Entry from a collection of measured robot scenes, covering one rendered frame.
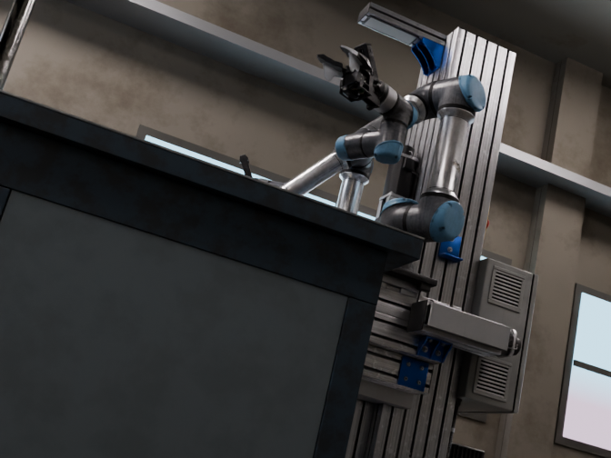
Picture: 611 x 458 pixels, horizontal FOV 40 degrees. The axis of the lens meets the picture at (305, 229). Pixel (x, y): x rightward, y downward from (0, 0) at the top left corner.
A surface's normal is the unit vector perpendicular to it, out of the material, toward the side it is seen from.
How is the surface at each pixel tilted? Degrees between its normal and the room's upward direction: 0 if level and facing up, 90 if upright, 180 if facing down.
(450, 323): 90
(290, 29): 90
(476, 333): 90
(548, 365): 90
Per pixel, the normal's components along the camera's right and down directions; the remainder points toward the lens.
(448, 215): 0.70, 0.08
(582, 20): -0.22, 0.93
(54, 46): 0.37, -0.20
